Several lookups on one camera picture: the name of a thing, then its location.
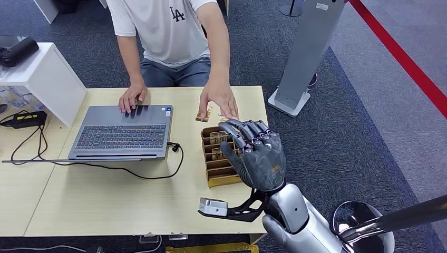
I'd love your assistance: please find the person's left hand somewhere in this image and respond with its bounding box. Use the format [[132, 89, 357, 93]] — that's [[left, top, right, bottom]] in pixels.
[[198, 82, 240, 122]]

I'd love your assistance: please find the grey laptop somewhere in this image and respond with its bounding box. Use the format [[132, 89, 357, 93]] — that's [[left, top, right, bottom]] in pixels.
[[1, 104, 173, 164]]

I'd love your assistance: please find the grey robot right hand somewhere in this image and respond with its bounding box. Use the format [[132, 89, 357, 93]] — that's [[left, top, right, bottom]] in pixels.
[[218, 118, 287, 193]]

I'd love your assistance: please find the white cable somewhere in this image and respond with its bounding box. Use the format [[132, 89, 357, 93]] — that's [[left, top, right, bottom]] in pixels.
[[0, 245, 86, 253]]

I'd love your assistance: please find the gold strap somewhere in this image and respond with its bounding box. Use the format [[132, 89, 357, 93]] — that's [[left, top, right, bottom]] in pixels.
[[164, 242, 260, 253]]

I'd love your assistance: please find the brown cardboard card holder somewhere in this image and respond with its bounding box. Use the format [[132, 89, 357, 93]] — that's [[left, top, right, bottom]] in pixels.
[[200, 126, 246, 189]]

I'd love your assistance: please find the white cabinet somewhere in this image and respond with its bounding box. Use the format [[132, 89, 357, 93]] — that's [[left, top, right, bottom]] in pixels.
[[32, 0, 60, 25]]

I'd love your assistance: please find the grey kiosk stand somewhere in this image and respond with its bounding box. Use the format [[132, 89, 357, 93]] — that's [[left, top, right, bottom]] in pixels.
[[267, 0, 347, 118]]

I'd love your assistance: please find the black laptop cable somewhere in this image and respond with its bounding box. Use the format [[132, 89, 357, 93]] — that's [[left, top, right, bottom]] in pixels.
[[38, 141, 184, 181]]

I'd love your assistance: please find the round grey stand base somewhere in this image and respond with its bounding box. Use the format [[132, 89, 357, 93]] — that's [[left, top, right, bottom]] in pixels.
[[279, 0, 305, 18]]

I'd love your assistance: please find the chrome round dome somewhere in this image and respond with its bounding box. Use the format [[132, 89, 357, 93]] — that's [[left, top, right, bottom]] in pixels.
[[329, 200, 396, 253]]

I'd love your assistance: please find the black adapter cable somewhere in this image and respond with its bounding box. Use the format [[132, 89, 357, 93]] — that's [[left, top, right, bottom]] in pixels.
[[9, 124, 50, 166]]

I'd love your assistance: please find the dark metal bar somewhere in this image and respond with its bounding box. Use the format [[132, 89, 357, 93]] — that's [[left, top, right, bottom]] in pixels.
[[337, 194, 447, 244]]

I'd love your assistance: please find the person's right hand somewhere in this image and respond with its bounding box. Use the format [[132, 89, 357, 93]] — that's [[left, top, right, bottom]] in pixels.
[[118, 82, 149, 114]]

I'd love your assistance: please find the white box shelf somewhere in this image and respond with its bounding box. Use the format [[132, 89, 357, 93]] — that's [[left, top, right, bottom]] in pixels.
[[0, 42, 88, 128]]

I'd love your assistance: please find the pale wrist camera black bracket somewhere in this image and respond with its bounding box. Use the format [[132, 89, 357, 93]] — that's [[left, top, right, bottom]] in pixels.
[[197, 188, 270, 223]]

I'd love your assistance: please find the black power adapter yellow label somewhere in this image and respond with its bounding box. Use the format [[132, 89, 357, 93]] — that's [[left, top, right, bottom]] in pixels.
[[0, 110, 48, 130]]

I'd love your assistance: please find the person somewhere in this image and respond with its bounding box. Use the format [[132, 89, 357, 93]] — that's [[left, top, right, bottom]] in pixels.
[[105, 0, 240, 122]]

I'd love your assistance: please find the red floor tape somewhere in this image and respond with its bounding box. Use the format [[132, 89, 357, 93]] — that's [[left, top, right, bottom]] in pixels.
[[348, 0, 447, 120]]

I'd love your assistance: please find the clear plastic bottle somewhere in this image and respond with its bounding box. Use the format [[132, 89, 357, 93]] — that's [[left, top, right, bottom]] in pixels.
[[23, 93, 46, 112], [5, 86, 30, 110]]

